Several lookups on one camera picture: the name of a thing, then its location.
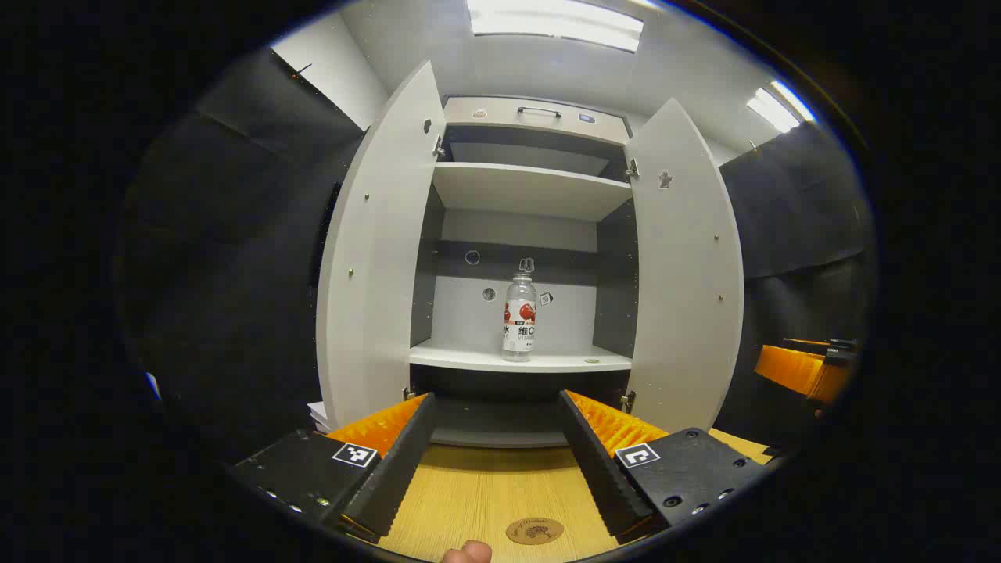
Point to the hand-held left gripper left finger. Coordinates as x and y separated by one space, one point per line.
391 469

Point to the black backdrop cloth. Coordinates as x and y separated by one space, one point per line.
235 234

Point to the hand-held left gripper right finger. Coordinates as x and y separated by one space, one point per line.
602 469

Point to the grey cabinet door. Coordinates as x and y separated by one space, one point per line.
684 297
375 258

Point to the brown cover book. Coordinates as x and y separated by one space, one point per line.
322 424

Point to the grey wooden cabinet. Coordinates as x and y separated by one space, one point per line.
516 191

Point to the clear bottle with red label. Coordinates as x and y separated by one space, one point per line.
519 317

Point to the round cork coaster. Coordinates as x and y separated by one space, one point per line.
535 531

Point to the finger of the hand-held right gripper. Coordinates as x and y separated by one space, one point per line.
798 371

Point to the long ceiling light panel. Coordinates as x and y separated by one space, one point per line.
555 22

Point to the small ceiling light panel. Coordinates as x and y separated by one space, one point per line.
774 105

